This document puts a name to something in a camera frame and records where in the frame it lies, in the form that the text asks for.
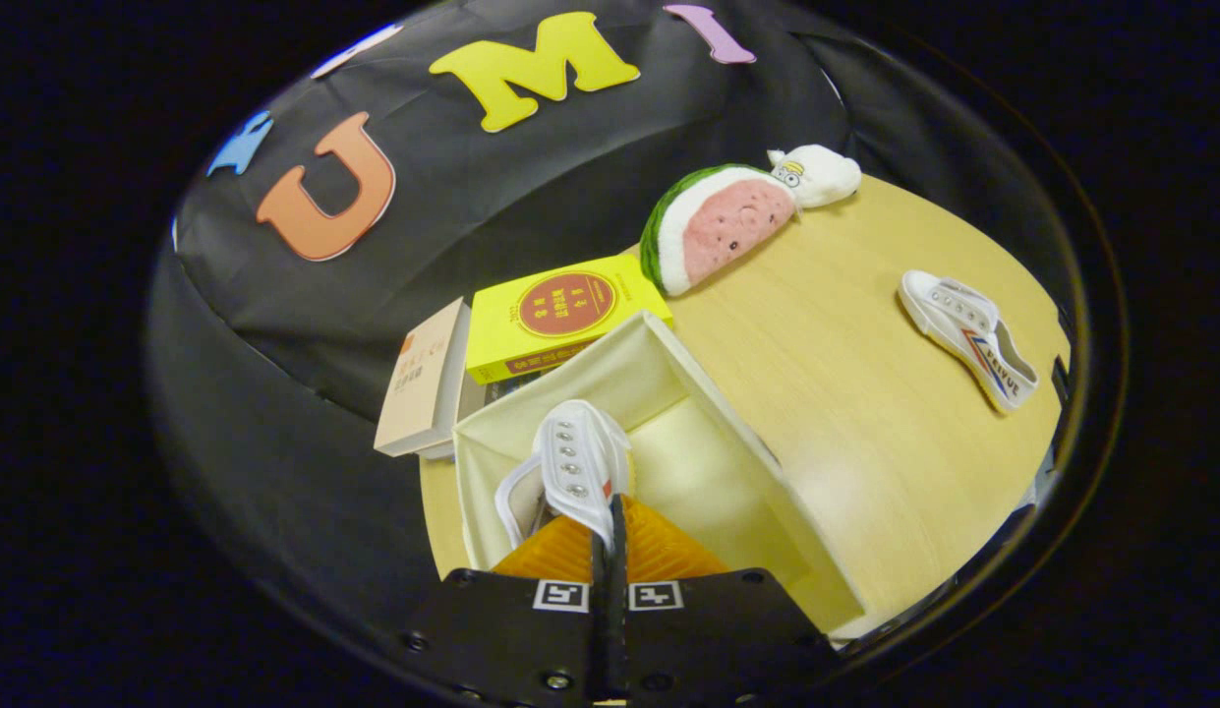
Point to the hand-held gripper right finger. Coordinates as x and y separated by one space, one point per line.
718 639

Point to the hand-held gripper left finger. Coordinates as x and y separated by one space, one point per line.
511 639

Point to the beige storage box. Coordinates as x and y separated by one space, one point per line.
708 462

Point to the white shoe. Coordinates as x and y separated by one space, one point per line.
580 462
963 329

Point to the beige book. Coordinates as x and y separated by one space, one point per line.
423 383

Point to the yellow book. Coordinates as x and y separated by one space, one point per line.
560 315

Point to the watermelon plush toy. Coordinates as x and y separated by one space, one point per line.
713 231

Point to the white plush toy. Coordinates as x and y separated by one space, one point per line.
816 175

